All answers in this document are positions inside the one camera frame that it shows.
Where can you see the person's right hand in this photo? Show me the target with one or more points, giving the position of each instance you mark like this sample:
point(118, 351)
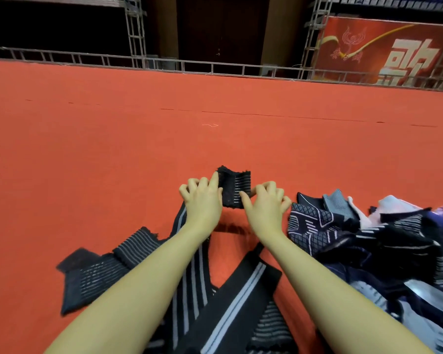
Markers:
point(266, 214)

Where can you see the person's left hand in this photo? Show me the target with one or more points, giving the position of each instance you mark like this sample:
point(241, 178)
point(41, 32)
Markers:
point(203, 202)

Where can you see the pile of black striped bands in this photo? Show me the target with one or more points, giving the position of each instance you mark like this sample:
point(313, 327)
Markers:
point(229, 313)

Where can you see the person's right forearm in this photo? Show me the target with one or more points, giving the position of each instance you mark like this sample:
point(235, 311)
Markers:
point(347, 306)

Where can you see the person's left forearm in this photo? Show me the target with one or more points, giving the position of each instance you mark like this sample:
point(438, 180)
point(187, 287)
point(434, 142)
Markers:
point(125, 302)

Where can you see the heap of dark patterned socks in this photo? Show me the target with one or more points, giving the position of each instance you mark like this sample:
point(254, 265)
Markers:
point(369, 254)

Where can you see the dark brown door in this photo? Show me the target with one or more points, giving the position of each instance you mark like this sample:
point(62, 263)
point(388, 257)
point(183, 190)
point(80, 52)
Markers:
point(221, 29)

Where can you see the red banner with white print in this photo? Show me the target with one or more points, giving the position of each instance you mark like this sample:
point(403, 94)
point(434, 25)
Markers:
point(347, 51)

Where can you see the grey metal truss tower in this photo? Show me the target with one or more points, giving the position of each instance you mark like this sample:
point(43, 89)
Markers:
point(315, 33)
point(135, 33)

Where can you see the grey metal beam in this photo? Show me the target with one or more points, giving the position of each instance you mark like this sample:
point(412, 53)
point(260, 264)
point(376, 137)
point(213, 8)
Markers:
point(52, 1)

